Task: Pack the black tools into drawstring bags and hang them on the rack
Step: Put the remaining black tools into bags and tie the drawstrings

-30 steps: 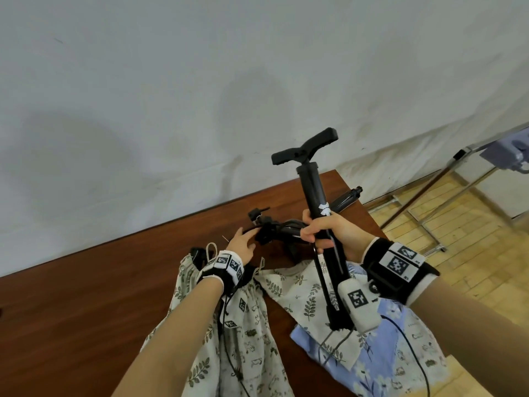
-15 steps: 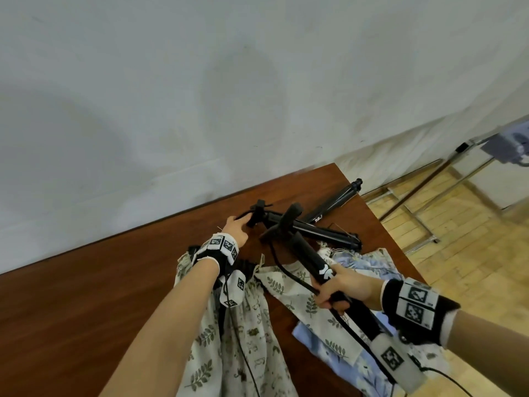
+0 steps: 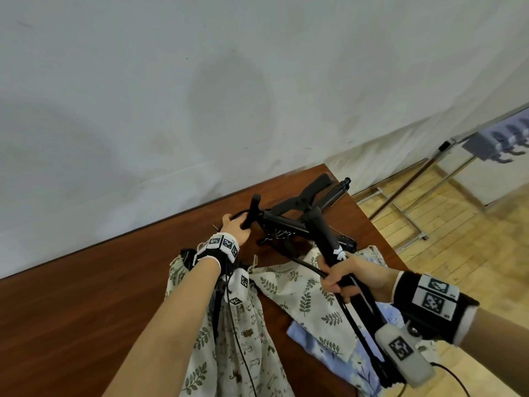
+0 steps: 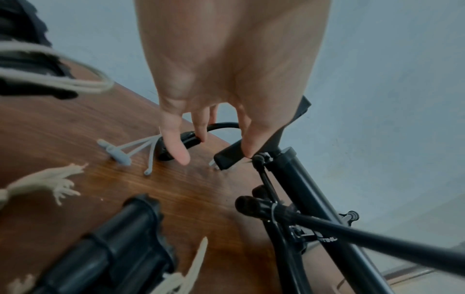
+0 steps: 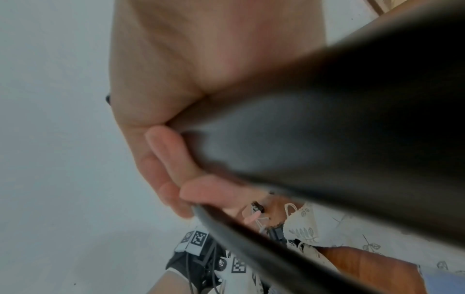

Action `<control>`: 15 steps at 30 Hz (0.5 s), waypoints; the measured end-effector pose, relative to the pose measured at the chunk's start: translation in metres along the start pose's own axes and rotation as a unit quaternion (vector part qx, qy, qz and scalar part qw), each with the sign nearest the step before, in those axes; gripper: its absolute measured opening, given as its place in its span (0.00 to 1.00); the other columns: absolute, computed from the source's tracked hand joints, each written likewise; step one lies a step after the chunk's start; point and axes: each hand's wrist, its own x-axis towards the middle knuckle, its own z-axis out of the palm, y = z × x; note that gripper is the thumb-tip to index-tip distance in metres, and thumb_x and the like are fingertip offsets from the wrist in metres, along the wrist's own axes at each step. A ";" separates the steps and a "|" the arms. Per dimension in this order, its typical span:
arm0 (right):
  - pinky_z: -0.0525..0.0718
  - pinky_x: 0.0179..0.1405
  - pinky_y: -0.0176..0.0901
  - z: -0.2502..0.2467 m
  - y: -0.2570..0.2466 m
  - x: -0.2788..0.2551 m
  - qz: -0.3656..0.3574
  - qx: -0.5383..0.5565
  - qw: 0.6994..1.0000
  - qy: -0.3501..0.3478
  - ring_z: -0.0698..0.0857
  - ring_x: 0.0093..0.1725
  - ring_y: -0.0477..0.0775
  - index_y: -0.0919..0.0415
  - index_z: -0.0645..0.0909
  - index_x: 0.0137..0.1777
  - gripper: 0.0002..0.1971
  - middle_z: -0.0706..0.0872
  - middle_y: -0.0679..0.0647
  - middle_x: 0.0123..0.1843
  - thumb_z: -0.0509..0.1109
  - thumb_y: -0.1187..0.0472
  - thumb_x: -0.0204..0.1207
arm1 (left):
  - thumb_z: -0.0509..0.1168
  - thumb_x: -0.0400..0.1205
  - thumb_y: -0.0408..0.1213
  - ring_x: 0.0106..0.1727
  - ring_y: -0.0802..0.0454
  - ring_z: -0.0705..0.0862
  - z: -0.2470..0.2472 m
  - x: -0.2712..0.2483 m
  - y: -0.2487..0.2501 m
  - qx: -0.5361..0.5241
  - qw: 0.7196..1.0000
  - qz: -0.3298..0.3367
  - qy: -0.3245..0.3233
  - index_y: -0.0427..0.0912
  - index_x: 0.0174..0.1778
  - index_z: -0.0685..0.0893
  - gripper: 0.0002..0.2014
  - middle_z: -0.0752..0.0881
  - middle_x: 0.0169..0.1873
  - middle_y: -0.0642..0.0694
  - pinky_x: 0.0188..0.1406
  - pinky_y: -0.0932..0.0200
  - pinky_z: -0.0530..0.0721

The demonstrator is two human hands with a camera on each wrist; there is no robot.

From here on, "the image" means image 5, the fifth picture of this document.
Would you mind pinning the blue floral drawstring bag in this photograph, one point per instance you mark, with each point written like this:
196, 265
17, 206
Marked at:
443, 282

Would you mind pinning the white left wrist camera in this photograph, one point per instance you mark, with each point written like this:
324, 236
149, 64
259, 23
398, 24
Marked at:
236, 267

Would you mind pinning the cat print drawstring bag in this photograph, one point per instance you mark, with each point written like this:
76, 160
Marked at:
381, 232

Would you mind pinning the person's left hand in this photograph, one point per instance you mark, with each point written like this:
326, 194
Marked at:
251, 220

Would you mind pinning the pile of black tripods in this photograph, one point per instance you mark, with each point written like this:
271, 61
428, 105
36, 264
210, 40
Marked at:
363, 129

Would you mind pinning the person's right hand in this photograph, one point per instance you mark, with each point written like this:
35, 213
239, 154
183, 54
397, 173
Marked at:
174, 71

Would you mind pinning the leaf print drawstring bag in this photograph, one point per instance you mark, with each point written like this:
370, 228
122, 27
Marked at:
305, 229

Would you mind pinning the person's left forearm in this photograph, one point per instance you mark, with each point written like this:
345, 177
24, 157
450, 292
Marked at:
170, 284

